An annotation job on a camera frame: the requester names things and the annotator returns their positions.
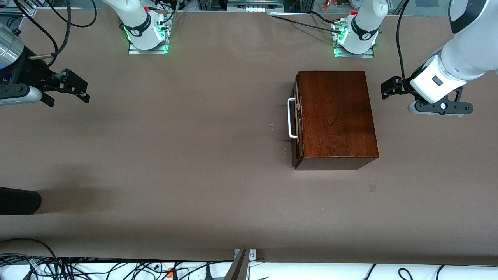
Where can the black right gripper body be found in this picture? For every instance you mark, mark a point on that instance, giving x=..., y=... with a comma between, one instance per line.
x=34, y=73

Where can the black cylinder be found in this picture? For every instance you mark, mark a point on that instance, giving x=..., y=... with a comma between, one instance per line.
x=19, y=200

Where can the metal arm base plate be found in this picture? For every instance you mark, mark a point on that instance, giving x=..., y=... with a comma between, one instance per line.
x=148, y=51
x=354, y=55

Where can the dark brown wooden cabinet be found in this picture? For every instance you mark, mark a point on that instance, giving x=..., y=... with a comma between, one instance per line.
x=334, y=116

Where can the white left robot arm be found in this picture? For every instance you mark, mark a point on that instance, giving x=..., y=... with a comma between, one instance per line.
x=467, y=50

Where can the metal bracket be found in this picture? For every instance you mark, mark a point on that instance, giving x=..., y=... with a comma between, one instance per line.
x=239, y=268

